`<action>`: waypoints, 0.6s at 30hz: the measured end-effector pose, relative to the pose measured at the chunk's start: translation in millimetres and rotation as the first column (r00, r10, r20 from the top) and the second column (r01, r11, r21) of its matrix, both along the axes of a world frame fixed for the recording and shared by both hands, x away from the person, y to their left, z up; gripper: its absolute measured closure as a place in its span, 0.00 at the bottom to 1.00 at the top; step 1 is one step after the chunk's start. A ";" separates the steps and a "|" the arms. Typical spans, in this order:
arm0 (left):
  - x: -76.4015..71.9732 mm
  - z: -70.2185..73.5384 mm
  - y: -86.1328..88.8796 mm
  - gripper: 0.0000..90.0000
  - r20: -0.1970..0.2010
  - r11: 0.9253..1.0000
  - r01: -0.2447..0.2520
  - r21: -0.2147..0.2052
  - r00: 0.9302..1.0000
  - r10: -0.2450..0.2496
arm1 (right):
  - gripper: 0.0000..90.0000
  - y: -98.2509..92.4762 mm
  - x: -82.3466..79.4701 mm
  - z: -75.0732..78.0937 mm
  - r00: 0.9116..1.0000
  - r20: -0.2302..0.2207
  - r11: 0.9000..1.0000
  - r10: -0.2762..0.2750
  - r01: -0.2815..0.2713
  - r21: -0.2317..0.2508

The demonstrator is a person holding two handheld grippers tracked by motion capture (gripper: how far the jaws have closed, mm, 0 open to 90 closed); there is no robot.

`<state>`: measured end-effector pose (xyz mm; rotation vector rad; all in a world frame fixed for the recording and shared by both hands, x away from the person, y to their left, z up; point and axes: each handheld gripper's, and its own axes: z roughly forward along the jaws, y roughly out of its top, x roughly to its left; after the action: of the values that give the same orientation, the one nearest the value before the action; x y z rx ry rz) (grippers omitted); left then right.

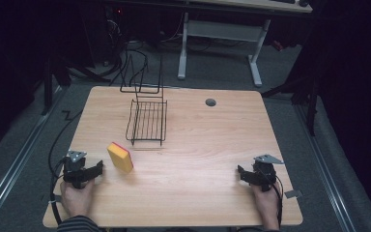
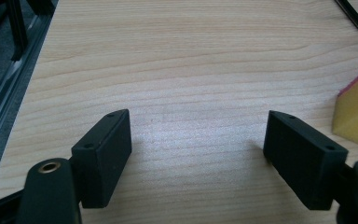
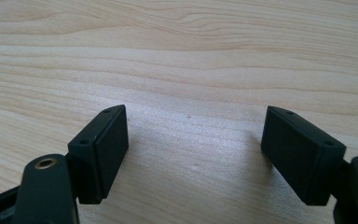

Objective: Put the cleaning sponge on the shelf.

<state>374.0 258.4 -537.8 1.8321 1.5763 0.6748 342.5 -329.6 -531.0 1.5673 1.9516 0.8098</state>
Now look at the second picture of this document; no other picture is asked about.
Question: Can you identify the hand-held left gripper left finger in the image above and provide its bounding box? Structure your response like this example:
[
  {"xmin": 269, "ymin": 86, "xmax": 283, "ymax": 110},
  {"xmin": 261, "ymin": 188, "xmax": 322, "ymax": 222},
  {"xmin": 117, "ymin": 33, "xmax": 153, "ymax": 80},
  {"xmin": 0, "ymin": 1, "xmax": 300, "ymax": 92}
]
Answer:
[{"xmin": 71, "ymin": 108, "xmax": 133, "ymax": 209}]

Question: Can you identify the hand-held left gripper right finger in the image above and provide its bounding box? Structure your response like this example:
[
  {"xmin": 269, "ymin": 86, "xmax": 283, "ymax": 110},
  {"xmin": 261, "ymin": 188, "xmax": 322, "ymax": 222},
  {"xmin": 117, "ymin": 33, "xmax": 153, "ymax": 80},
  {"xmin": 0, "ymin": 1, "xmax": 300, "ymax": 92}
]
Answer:
[{"xmin": 262, "ymin": 110, "xmax": 350, "ymax": 211}]

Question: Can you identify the yellow sponge with pink layer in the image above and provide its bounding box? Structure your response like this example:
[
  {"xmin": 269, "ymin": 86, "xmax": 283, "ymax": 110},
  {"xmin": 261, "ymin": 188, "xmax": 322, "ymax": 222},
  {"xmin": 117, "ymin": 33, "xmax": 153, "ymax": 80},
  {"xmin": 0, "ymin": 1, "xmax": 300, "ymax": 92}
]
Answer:
[{"xmin": 332, "ymin": 59, "xmax": 358, "ymax": 151}]

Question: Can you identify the black stand leg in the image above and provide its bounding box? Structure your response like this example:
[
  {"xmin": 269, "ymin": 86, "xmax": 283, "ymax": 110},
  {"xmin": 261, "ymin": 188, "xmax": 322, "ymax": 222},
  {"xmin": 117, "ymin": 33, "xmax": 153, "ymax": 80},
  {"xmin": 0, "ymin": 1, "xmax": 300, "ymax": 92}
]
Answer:
[{"xmin": 6, "ymin": 0, "xmax": 30, "ymax": 62}]

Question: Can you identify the metal table frame rail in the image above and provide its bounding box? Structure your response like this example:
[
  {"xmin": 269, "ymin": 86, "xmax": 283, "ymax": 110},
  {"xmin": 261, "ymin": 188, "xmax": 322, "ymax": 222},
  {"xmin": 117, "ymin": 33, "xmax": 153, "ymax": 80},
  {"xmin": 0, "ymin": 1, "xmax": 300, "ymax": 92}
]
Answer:
[{"xmin": 0, "ymin": 12, "xmax": 55, "ymax": 175}]

